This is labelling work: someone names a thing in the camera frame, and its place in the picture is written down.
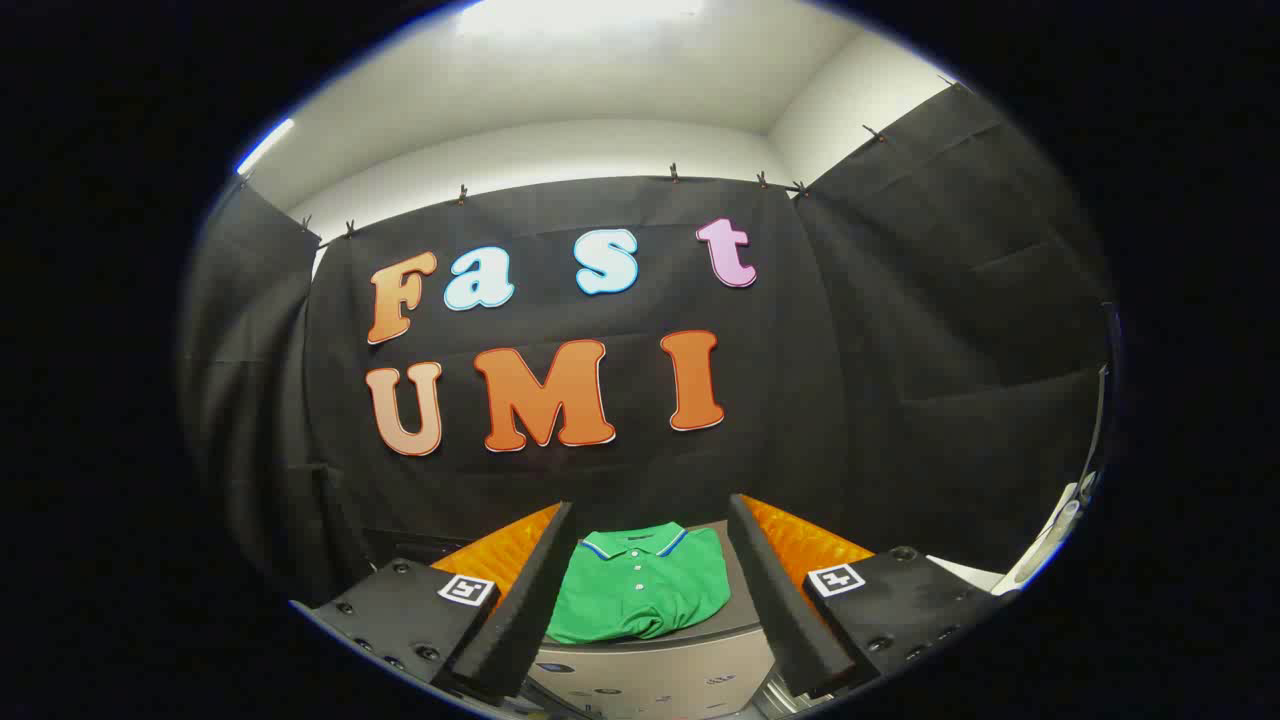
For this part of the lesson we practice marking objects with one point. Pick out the ceiling light strip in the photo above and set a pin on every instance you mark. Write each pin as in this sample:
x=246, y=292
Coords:
x=265, y=147

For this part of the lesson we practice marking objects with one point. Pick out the black backdrop cloth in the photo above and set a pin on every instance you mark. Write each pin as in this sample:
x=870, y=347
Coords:
x=850, y=400

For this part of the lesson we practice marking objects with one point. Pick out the white table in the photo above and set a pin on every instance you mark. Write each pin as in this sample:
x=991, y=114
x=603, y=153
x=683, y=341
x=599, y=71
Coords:
x=975, y=574

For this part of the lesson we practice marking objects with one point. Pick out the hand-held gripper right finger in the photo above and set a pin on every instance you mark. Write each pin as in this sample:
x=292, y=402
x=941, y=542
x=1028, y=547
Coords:
x=770, y=590

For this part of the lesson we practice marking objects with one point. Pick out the row of black cloth clips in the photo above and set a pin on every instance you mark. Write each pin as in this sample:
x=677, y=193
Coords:
x=674, y=173

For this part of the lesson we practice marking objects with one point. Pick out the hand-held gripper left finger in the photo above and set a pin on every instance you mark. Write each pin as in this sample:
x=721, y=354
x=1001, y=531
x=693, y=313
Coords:
x=540, y=590

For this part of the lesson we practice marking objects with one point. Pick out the green polo shirt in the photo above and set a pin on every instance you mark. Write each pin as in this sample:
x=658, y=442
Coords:
x=640, y=600

